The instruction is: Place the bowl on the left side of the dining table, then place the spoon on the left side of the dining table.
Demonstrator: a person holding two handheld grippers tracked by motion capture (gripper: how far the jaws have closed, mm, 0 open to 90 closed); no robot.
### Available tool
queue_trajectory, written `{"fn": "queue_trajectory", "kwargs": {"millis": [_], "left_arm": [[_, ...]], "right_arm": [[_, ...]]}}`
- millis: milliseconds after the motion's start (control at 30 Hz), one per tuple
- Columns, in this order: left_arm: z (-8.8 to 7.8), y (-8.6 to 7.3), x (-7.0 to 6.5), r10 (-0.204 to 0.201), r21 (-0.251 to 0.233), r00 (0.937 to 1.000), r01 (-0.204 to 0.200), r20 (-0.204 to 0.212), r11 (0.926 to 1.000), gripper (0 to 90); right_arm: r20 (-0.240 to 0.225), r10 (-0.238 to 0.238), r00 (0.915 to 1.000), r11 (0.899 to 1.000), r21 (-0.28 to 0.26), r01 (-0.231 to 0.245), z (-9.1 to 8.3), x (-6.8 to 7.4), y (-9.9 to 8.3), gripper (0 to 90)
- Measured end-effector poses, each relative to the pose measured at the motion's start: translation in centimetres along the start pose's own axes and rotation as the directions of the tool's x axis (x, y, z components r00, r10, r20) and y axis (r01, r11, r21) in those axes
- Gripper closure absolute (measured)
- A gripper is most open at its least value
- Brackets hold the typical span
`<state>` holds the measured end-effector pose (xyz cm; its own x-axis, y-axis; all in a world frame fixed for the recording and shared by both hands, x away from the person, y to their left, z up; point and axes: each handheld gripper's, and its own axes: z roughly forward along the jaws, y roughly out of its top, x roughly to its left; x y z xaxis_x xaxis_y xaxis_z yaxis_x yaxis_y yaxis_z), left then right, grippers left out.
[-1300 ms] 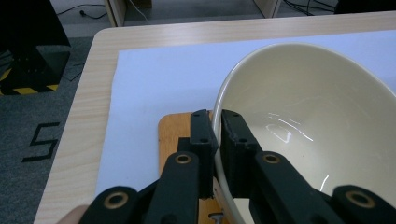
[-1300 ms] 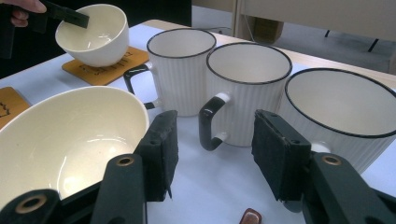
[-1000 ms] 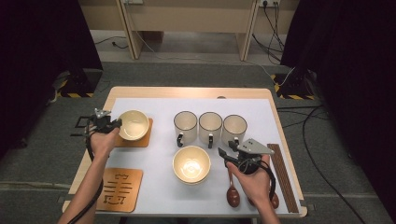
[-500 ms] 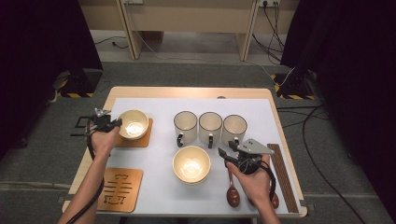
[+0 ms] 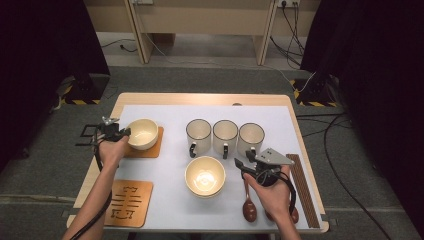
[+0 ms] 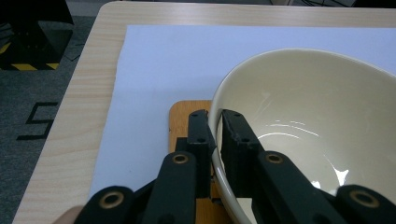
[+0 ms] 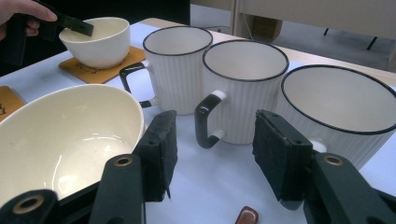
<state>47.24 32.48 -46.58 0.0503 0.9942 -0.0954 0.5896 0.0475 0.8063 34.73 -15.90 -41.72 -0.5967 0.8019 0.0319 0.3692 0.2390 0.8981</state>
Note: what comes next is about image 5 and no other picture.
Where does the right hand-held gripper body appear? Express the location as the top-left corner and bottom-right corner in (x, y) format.
(248, 147), (296, 188)

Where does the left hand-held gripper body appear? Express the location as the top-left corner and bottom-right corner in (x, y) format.
(96, 116), (124, 143)

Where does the wooden coaster with cutout pattern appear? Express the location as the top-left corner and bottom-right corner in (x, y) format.
(103, 179), (154, 229)
(123, 125), (165, 159)

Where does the row of brown chopsticks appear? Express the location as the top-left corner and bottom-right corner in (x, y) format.
(285, 153), (322, 229)

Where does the white table mat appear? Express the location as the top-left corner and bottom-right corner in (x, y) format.
(103, 104), (324, 232)

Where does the left hand-held gripper cable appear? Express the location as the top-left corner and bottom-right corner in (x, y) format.
(68, 131), (114, 240)

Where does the person's right hand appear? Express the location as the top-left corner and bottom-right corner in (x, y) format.
(243, 165), (295, 220)

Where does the long black floor cable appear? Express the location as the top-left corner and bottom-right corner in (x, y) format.
(323, 113), (394, 240)

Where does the bundle of black power cables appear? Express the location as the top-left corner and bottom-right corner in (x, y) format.
(269, 1), (306, 68)

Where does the beige wooden desk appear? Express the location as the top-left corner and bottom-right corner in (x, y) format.
(83, 0), (323, 66)

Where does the black stand base striped tape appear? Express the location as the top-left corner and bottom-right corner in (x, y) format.
(289, 74), (339, 108)
(61, 73), (111, 106)

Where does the hand-held gripper cable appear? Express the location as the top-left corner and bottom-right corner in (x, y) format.
(68, 131), (114, 240)
(254, 168), (298, 218)

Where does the person's left hand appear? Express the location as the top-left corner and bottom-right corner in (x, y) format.
(98, 135), (131, 168)

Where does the short black floor cable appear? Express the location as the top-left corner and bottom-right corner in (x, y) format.
(100, 38), (138, 54)

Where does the cream mug with black handle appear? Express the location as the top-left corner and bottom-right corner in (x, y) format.
(237, 122), (266, 164)
(185, 118), (213, 159)
(212, 119), (240, 160)

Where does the right hand-held gripper cable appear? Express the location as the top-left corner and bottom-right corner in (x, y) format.
(254, 168), (298, 218)

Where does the black curtain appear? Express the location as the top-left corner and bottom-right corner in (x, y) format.
(299, 0), (424, 231)
(0, 0), (112, 174)

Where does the cream ceramic bowl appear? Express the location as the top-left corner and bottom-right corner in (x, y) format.
(126, 118), (160, 151)
(184, 155), (227, 199)

